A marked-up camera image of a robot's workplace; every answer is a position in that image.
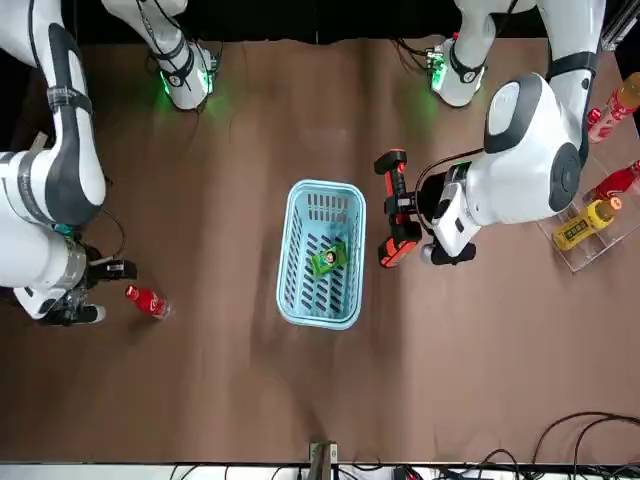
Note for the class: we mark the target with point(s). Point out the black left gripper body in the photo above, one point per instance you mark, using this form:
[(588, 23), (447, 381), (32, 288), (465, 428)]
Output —
[(430, 200)]

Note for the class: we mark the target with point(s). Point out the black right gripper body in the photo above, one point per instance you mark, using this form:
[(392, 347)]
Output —
[(85, 290)]

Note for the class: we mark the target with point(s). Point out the orange black barcode scanner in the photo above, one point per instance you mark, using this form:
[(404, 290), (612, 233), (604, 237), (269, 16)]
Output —
[(395, 250)]

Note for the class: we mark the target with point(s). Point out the green snack packet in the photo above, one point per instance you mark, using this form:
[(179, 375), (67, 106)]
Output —
[(327, 260)]

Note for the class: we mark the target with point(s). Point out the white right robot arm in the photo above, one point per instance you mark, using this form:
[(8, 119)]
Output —
[(30, 250)]

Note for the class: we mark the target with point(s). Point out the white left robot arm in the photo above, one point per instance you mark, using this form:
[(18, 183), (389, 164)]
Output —
[(525, 165)]

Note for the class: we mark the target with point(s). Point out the red cola bottle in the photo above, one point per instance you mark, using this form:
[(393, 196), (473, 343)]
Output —
[(150, 302)]

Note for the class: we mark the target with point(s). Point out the light blue plastic basket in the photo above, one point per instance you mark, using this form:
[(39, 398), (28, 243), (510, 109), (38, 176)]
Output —
[(286, 270)]

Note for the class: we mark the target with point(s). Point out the yellow drink bottle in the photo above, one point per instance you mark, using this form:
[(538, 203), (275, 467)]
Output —
[(580, 230)]

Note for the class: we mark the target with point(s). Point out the clear acrylic bottle shelf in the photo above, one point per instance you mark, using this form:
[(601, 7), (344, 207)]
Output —
[(585, 257)]

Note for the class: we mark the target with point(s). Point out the orange juice bottle pink label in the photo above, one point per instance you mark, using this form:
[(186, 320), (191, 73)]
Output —
[(612, 117)]

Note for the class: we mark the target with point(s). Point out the aluminium camera post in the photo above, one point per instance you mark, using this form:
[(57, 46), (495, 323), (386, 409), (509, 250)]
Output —
[(322, 462)]

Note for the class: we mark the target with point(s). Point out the aluminium frame rail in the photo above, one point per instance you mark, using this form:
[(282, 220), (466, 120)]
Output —
[(622, 25)]

